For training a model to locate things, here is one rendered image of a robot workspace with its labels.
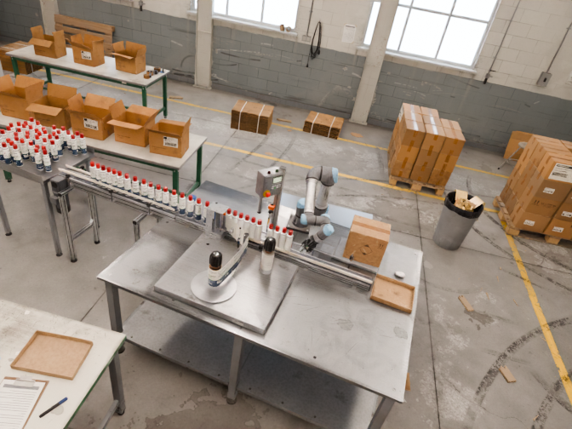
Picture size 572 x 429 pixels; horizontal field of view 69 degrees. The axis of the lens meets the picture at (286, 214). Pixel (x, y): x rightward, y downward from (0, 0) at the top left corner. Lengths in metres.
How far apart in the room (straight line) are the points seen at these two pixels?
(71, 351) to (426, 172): 5.11
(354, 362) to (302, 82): 6.42
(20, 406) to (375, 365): 1.94
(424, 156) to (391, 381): 4.12
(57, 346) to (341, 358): 1.66
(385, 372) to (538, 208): 3.92
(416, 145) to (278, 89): 3.37
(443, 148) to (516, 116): 2.73
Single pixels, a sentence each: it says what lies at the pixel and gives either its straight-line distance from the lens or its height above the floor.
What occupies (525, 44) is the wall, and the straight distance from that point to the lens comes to 8.41.
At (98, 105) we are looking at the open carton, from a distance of 5.08.
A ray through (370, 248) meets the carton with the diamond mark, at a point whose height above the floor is 1.01.
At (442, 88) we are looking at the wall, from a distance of 8.34.
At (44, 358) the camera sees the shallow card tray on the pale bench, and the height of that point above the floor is 0.80.
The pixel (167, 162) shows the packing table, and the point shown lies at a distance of 4.46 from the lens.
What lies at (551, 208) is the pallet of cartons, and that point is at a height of 0.52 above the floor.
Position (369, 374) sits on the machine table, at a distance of 2.73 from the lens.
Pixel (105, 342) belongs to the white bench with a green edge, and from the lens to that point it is 2.76.
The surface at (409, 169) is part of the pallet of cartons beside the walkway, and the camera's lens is 6.36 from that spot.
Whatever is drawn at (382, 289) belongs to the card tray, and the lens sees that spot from 3.25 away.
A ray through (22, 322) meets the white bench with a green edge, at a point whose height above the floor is 0.80.
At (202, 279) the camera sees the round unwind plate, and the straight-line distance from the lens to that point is 2.93.
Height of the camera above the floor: 2.96
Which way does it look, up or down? 35 degrees down
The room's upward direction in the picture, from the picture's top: 11 degrees clockwise
